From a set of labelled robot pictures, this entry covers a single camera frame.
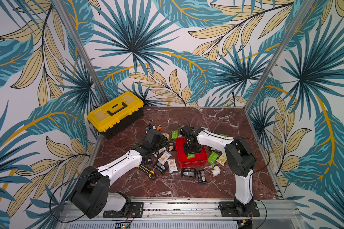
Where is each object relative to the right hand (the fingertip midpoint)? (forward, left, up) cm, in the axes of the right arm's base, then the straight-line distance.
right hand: (189, 151), depth 95 cm
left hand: (+1, +15, +12) cm, 20 cm away
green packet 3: (+11, -28, 0) cm, 30 cm away
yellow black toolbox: (+19, +47, +17) cm, 53 cm away
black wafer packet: (-15, +1, +1) cm, 15 cm away
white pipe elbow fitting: (-15, -14, +2) cm, 20 cm away
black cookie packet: (-11, +19, +1) cm, 22 cm away
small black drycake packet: (+3, +12, +2) cm, 13 cm away
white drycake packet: (-6, +17, +1) cm, 18 cm away
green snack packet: (-6, -14, +1) cm, 15 cm away
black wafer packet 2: (-17, -5, 0) cm, 18 cm away
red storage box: (-6, -6, +1) cm, 9 cm away
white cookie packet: (-7, +17, +15) cm, 24 cm away
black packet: (-15, -6, +30) cm, 34 cm away
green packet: (+12, +9, +2) cm, 15 cm away
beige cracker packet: (+12, +15, +2) cm, 20 cm away
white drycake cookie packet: (-10, +11, 0) cm, 15 cm away
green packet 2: (-4, -1, 0) cm, 4 cm away
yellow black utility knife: (-14, +25, +1) cm, 28 cm away
